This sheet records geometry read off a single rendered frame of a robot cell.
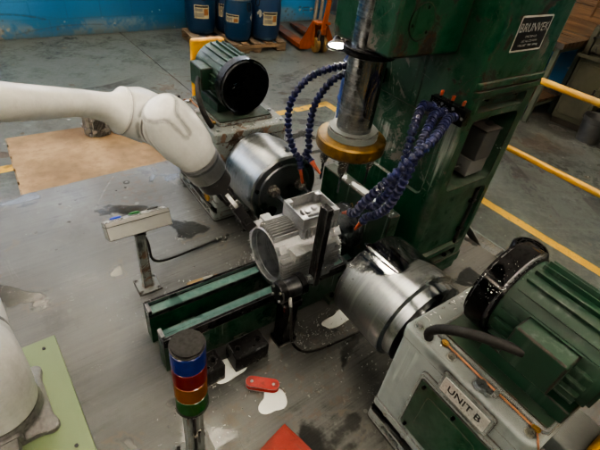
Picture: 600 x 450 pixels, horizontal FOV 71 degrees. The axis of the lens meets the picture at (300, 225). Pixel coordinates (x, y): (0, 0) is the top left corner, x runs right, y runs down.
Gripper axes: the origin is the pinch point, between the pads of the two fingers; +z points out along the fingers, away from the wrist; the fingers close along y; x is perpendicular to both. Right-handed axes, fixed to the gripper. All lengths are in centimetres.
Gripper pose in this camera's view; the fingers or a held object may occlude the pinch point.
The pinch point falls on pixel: (245, 220)
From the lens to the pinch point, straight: 114.5
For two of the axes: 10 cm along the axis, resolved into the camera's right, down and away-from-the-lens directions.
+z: 3.1, 5.3, 7.9
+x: -7.6, 6.3, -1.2
